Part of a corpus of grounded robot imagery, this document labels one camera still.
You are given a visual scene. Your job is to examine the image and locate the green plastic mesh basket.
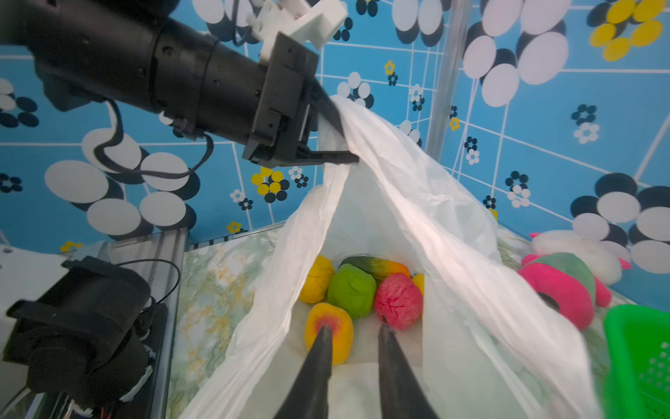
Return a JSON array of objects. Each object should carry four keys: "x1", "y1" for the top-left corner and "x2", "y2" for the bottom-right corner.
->
[{"x1": 604, "y1": 305, "x2": 669, "y2": 418}]

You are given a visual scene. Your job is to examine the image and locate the green lime fruit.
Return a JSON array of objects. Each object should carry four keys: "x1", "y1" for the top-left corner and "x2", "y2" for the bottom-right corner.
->
[{"x1": 326, "y1": 264, "x2": 377, "y2": 319}]

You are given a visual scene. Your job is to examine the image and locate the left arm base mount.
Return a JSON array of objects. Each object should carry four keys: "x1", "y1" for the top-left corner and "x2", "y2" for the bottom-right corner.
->
[{"x1": 2, "y1": 257, "x2": 156, "y2": 418}]

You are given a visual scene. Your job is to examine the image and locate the green orange mango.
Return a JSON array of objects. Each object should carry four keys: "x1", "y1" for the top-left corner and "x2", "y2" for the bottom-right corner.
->
[{"x1": 340, "y1": 256, "x2": 412, "y2": 285}]

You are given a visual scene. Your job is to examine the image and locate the yellow lemon fruit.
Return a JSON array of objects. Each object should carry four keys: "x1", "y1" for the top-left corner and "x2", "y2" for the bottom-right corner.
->
[{"x1": 298, "y1": 255, "x2": 335, "y2": 304}]

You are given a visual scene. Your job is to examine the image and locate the pink white plush toy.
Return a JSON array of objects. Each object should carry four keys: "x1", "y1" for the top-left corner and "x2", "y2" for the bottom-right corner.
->
[{"x1": 518, "y1": 230, "x2": 632, "y2": 330}]

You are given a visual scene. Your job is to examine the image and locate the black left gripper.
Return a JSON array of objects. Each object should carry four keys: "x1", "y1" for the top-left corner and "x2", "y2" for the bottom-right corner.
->
[{"x1": 152, "y1": 20, "x2": 359, "y2": 168}]

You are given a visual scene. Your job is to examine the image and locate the aluminium frame post left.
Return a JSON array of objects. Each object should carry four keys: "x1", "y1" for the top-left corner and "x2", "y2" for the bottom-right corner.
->
[{"x1": 425, "y1": 0, "x2": 473, "y2": 162}]

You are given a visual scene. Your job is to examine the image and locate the red lychee fruit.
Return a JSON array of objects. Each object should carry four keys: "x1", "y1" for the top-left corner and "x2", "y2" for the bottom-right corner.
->
[{"x1": 373, "y1": 273, "x2": 423, "y2": 330}]

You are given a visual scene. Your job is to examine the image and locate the small yellow fruit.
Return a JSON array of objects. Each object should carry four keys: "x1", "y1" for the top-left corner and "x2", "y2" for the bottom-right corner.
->
[{"x1": 412, "y1": 274, "x2": 425, "y2": 294}]

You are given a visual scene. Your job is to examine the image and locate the white plastic bag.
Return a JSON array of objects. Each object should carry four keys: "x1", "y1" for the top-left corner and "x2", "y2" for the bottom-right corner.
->
[{"x1": 167, "y1": 98, "x2": 602, "y2": 418}]

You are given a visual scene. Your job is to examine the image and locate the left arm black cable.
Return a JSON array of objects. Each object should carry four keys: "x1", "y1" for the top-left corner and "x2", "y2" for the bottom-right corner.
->
[{"x1": 92, "y1": 98, "x2": 216, "y2": 180}]

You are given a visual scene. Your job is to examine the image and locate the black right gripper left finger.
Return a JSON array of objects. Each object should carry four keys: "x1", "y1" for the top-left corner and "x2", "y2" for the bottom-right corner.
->
[{"x1": 274, "y1": 326, "x2": 333, "y2": 419}]

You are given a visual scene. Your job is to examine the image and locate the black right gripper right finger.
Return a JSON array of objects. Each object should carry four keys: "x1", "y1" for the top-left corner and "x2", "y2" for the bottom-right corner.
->
[{"x1": 378, "y1": 324, "x2": 438, "y2": 419}]

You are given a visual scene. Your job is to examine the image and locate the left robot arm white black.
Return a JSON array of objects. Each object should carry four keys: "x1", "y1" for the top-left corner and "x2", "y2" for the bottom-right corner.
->
[{"x1": 1, "y1": 1, "x2": 357, "y2": 169}]

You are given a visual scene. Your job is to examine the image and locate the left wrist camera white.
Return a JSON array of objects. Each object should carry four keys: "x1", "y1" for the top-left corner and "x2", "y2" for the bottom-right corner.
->
[{"x1": 248, "y1": 0, "x2": 348, "y2": 65}]

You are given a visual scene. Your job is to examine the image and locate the yellow red peach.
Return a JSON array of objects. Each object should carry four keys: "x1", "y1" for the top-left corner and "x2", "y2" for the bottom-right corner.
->
[{"x1": 304, "y1": 302, "x2": 355, "y2": 367}]

